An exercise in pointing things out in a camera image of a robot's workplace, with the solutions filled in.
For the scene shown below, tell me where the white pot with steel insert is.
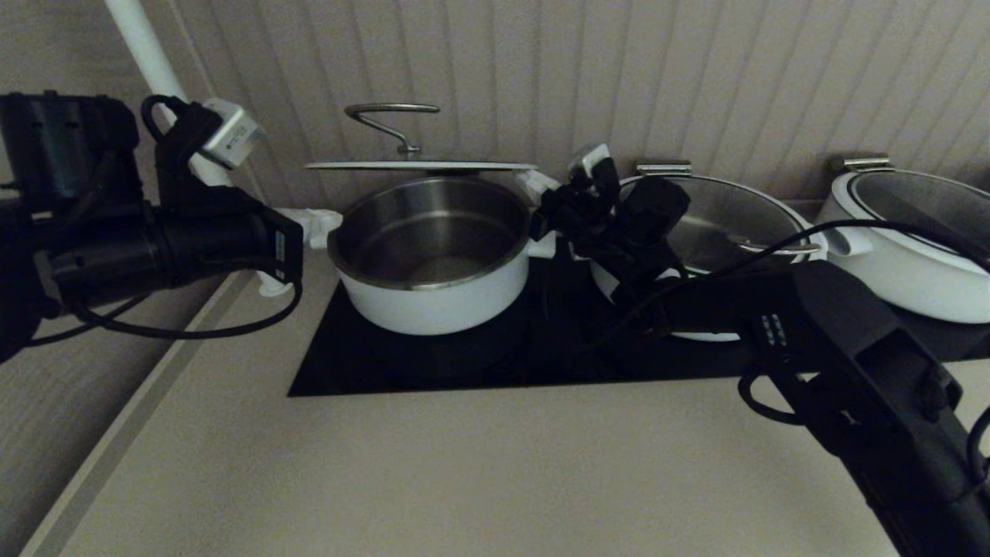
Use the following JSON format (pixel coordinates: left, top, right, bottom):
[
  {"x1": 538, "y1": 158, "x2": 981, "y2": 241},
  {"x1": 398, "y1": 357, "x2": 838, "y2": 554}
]
[
  {"x1": 309, "y1": 176, "x2": 559, "y2": 336},
  {"x1": 816, "y1": 197, "x2": 990, "y2": 324},
  {"x1": 592, "y1": 232, "x2": 828, "y2": 343}
]

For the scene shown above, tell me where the wide black glass cooktop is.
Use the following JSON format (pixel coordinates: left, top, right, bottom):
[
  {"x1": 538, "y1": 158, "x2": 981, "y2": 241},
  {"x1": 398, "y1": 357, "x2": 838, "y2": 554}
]
[{"x1": 288, "y1": 240, "x2": 865, "y2": 398}]

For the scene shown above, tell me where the white support pole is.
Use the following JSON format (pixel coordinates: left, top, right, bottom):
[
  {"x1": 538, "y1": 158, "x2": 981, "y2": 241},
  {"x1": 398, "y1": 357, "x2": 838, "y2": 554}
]
[{"x1": 104, "y1": 0, "x2": 297, "y2": 299}]

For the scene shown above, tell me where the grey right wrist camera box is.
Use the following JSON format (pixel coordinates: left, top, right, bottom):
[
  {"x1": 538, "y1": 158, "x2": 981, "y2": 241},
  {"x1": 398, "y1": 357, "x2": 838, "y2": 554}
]
[{"x1": 568, "y1": 143, "x2": 612, "y2": 183}]

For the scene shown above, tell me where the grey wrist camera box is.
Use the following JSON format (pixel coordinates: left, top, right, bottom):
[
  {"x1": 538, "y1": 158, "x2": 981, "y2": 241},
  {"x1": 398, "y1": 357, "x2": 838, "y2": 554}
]
[
  {"x1": 568, "y1": 143, "x2": 612, "y2": 183},
  {"x1": 200, "y1": 97, "x2": 265, "y2": 171}
]

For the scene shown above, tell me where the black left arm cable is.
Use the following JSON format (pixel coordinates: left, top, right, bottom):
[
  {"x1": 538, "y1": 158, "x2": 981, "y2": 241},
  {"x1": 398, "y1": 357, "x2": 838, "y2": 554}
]
[{"x1": 70, "y1": 278, "x2": 304, "y2": 341}]

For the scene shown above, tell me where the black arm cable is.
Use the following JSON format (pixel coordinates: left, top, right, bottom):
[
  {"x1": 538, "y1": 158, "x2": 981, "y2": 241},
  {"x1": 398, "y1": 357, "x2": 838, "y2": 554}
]
[
  {"x1": 70, "y1": 278, "x2": 304, "y2": 341},
  {"x1": 596, "y1": 219, "x2": 990, "y2": 349}
]

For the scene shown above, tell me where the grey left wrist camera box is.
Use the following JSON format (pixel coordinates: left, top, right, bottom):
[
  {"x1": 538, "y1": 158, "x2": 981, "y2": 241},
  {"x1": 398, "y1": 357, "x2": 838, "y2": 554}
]
[{"x1": 200, "y1": 97, "x2": 265, "y2": 171}]

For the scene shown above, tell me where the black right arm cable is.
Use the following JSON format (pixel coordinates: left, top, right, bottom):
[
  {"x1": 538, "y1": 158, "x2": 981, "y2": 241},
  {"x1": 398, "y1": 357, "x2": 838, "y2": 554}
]
[{"x1": 596, "y1": 219, "x2": 990, "y2": 349}]

